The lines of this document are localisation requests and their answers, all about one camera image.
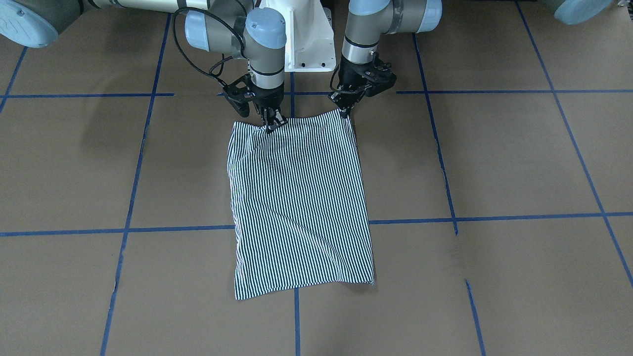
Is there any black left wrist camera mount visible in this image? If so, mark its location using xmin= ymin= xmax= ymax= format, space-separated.
xmin=362 ymin=51 xmax=397 ymax=97

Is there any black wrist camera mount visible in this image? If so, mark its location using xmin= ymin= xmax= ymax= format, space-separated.
xmin=222 ymin=74 xmax=253 ymax=118
xmin=362 ymin=51 xmax=397 ymax=97

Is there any striped polo shirt white collar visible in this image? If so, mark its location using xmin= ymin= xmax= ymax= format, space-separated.
xmin=227 ymin=110 xmax=375 ymax=300

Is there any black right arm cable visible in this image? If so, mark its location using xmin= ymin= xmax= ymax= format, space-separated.
xmin=173 ymin=7 xmax=253 ymax=89

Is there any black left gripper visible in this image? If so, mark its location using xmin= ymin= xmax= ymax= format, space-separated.
xmin=329 ymin=56 xmax=381 ymax=110

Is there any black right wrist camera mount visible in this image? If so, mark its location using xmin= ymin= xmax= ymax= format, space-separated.
xmin=222 ymin=74 xmax=253 ymax=118

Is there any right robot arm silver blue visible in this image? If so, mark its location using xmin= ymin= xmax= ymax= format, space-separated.
xmin=1 ymin=0 xmax=286 ymax=133

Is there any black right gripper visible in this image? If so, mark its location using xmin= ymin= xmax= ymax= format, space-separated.
xmin=250 ymin=84 xmax=288 ymax=134

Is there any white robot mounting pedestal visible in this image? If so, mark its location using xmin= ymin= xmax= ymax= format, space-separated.
xmin=260 ymin=0 xmax=337 ymax=73

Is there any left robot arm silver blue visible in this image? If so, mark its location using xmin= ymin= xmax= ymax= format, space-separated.
xmin=329 ymin=0 xmax=632 ymax=113

